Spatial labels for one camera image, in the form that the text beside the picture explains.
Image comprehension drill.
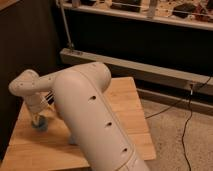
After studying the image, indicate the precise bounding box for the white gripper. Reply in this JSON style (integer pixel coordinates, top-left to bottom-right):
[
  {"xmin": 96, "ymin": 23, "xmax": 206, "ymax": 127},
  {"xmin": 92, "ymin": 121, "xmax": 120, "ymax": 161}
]
[{"xmin": 26, "ymin": 94, "xmax": 48, "ymax": 126}]

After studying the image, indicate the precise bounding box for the blue ceramic cup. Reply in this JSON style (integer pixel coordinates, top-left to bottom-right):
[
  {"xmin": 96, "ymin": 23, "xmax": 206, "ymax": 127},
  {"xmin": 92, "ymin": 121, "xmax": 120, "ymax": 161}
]
[{"xmin": 31, "ymin": 115, "xmax": 48, "ymax": 131}]

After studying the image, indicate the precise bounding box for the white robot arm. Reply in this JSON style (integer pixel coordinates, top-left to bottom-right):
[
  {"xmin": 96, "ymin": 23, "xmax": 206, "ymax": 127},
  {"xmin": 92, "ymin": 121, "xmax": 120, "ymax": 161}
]
[{"xmin": 9, "ymin": 62, "xmax": 150, "ymax": 171}]

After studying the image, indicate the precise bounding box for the black striped box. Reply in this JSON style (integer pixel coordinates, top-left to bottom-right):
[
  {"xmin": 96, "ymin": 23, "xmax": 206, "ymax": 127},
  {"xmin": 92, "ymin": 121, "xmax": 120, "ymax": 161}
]
[{"xmin": 44, "ymin": 91, "xmax": 54, "ymax": 105}]

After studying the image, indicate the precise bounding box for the wooden table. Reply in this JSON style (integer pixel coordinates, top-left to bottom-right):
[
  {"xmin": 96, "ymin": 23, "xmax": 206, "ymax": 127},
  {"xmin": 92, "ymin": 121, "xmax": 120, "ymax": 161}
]
[{"xmin": 0, "ymin": 77, "xmax": 156, "ymax": 171}]

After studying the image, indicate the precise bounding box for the blue sponge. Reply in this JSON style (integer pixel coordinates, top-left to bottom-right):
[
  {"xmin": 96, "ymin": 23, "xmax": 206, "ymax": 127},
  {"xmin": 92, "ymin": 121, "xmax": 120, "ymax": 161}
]
[{"xmin": 68, "ymin": 134, "xmax": 76, "ymax": 145}]

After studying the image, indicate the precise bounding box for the metal vertical pole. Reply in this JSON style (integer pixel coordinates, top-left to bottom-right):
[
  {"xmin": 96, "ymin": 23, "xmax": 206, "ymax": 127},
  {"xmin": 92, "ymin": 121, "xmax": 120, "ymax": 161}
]
[{"xmin": 59, "ymin": 0, "xmax": 74, "ymax": 50}]

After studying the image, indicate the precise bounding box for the cluttered back shelf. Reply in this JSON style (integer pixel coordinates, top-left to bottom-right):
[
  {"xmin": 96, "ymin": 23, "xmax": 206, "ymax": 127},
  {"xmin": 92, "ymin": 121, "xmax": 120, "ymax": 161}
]
[{"xmin": 55, "ymin": 0, "xmax": 213, "ymax": 31}]

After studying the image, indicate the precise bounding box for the black cable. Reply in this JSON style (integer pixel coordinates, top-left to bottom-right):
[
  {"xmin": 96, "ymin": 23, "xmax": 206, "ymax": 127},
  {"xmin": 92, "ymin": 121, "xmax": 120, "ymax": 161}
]
[{"xmin": 144, "ymin": 76, "xmax": 213, "ymax": 171}]

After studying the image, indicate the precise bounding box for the grey metal rail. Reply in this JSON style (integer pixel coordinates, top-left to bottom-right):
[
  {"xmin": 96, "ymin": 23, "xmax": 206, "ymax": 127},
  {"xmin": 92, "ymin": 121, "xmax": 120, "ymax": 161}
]
[{"xmin": 60, "ymin": 48, "xmax": 213, "ymax": 96}]

